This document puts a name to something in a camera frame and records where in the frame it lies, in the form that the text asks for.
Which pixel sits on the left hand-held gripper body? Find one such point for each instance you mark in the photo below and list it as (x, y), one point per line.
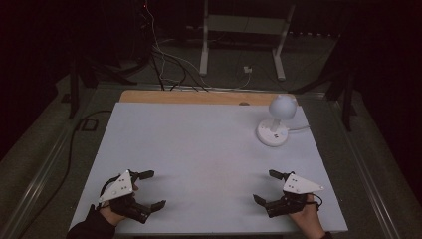
(121, 187)

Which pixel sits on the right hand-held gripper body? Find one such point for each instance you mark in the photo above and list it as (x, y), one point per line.
(300, 185)

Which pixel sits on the person's left hand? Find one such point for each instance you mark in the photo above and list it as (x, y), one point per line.
(112, 217)

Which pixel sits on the person's right hand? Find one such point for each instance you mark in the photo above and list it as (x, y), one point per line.
(310, 219)

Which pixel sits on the white table cover board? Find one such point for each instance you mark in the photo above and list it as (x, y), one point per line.
(199, 159)

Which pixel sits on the white round-head desk lamp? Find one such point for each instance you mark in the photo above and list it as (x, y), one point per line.
(282, 108)

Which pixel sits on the black tripod stand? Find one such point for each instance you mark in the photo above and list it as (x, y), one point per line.
(346, 99)
(74, 86)

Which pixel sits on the white plug adapter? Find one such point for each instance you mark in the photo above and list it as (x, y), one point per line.
(247, 69)

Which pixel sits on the white metal stand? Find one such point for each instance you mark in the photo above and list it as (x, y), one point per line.
(244, 25)

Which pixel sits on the aluminium frame rail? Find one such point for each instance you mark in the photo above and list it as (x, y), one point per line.
(368, 172)
(139, 87)
(36, 186)

